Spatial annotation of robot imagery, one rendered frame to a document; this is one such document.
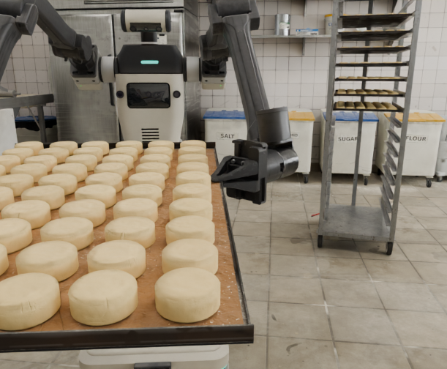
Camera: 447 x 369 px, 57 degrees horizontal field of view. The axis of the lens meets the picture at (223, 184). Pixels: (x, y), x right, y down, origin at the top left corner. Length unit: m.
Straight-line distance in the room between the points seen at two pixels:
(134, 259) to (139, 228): 0.06
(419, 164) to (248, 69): 3.99
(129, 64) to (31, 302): 1.27
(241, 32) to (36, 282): 0.74
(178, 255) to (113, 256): 0.06
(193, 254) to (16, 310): 0.14
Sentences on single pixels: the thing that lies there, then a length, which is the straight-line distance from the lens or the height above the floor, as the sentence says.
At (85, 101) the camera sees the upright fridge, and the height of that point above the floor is 0.89.
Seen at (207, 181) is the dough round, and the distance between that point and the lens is 0.58.
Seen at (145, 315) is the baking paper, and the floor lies 1.01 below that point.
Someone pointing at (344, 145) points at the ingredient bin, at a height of 0.44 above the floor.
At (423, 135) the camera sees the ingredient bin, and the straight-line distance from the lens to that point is 4.72.
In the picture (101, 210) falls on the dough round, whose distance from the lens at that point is 0.48.
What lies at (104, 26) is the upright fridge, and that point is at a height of 1.61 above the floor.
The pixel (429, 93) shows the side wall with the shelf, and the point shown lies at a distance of 5.39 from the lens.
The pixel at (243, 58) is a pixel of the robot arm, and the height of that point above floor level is 1.21.
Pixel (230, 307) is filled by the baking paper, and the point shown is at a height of 1.01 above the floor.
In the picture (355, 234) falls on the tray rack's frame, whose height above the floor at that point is 0.15.
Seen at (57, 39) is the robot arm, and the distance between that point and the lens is 1.34.
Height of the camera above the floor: 1.19
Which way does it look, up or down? 15 degrees down
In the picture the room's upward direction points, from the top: straight up
